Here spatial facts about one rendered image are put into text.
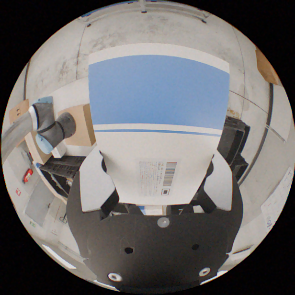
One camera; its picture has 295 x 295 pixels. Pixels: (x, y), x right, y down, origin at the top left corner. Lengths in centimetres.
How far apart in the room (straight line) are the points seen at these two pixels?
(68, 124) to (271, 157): 299
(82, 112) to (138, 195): 48
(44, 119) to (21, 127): 13
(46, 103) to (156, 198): 48
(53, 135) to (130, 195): 44
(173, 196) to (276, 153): 256
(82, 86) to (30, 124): 36
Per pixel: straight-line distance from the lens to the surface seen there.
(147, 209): 84
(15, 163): 356
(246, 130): 152
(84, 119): 56
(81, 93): 65
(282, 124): 250
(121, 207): 88
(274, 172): 266
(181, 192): 15
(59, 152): 89
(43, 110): 47
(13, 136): 43
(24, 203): 392
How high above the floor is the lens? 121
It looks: 57 degrees down
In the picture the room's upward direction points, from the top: 175 degrees counter-clockwise
